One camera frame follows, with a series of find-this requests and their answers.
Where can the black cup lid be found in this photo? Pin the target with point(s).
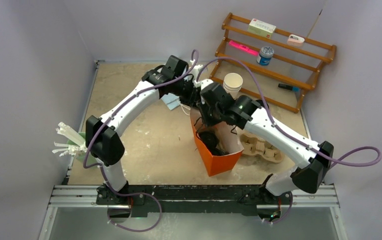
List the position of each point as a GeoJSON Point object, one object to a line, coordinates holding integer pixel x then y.
{"type": "Point", "coordinates": [219, 152]}
{"type": "Point", "coordinates": [209, 139]}

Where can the black cup lid front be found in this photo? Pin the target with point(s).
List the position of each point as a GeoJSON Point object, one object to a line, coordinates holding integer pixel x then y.
{"type": "Point", "coordinates": [219, 152]}

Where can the wooden shelf rack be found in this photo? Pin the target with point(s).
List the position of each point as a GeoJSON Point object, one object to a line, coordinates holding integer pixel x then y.
{"type": "Point", "coordinates": [296, 66]}

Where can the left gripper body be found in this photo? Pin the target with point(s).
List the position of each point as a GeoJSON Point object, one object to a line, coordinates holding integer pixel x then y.
{"type": "Point", "coordinates": [186, 91]}

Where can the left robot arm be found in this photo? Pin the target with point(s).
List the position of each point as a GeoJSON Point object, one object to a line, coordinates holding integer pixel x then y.
{"type": "Point", "coordinates": [103, 134]}

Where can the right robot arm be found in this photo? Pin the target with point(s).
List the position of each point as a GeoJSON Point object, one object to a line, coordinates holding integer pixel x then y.
{"type": "Point", "coordinates": [309, 157]}

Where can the orange paper bag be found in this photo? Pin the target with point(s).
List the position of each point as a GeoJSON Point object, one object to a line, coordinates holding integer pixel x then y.
{"type": "Point", "coordinates": [228, 140]}

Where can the stacked white paper cups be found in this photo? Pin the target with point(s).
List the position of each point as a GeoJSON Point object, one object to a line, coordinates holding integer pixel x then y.
{"type": "Point", "coordinates": [232, 83]}

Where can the pink highlighter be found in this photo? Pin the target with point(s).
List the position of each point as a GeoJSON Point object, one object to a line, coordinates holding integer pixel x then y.
{"type": "Point", "coordinates": [243, 48]}

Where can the thin wooden stick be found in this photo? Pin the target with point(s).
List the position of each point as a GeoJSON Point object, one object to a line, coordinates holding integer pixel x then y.
{"type": "Point", "coordinates": [314, 24]}

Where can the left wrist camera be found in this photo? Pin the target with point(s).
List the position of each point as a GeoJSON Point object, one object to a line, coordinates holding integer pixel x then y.
{"type": "Point", "coordinates": [196, 71]}

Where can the pink white tape dispenser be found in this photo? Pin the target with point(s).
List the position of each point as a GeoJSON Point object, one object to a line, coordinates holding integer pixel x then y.
{"type": "Point", "coordinates": [295, 40]}

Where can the green straw holder cup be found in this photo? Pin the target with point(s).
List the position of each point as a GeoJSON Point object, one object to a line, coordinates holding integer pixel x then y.
{"type": "Point", "coordinates": [81, 156]}

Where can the blue white round tin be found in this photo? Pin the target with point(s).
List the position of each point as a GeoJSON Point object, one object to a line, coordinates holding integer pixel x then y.
{"type": "Point", "coordinates": [265, 55]}

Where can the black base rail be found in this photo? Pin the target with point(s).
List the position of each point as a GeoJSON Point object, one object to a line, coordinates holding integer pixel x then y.
{"type": "Point", "coordinates": [246, 199]}

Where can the black blue marker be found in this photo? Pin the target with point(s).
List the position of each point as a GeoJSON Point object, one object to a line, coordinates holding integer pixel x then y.
{"type": "Point", "coordinates": [288, 87]}

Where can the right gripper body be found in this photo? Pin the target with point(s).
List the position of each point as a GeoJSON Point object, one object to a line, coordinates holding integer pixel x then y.
{"type": "Point", "coordinates": [212, 116]}

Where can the light blue paper bag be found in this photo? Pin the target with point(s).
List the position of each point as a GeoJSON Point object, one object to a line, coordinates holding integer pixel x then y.
{"type": "Point", "coordinates": [171, 101]}

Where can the white green box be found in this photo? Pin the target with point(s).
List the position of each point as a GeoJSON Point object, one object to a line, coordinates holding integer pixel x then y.
{"type": "Point", "coordinates": [261, 28]}

